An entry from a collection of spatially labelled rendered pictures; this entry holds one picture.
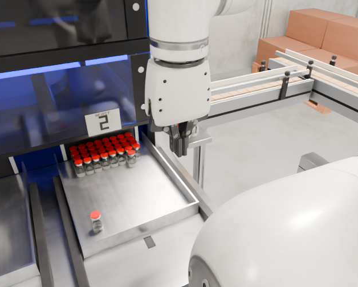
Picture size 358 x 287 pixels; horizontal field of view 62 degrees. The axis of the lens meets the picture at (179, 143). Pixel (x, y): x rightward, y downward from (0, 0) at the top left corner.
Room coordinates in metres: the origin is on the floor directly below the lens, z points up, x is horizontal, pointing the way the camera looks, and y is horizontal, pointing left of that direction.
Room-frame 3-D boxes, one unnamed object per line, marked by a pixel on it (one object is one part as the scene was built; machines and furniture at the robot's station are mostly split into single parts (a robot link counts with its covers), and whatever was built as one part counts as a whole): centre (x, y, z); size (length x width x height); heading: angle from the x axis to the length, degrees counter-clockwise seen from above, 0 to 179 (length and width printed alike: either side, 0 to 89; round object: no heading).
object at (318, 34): (3.29, -1.52, 0.36); 1.28 x 0.88 x 0.73; 28
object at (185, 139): (0.44, -0.02, 1.12); 0.03 x 0.03 x 0.07; 27
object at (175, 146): (0.43, 0.01, 1.12); 0.03 x 0.03 x 0.07; 27
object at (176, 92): (0.44, 0.00, 1.21); 0.10 x 0.07 x 0.11; 117
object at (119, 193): (0.57, 0.15, 0.90); 0.34 x 0.26 x 0.04; 27
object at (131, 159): (0.66, 0.13, 0.90); 0.02 x 0.02 x 0.05
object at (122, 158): (0.65, 0.19, 0.90); 0.18 x 0.02 x 0.05; 117
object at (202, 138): (0.84, -0.02, 0.87); 0.14 x 0.13 x 0.02; 27
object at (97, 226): (0.44, 0.17, 0.90); 0.02 x 0.02 x 0.04
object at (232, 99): (1.05, -0.21, 0.92); 0.69 x 0.15 x 0.16; 117
